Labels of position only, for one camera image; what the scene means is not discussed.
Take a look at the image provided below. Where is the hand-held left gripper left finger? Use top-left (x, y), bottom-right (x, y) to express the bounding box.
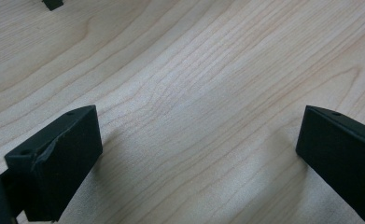
top-left (4, 105), bottom-right (104, 223)

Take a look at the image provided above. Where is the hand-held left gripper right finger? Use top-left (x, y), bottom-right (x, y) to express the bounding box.
top-left (295, 105), bottom-right (365, 223)

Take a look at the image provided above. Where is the black two-tier metal rack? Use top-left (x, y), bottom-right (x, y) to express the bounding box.
top-left (41, 0), bottom-right (64, 12)

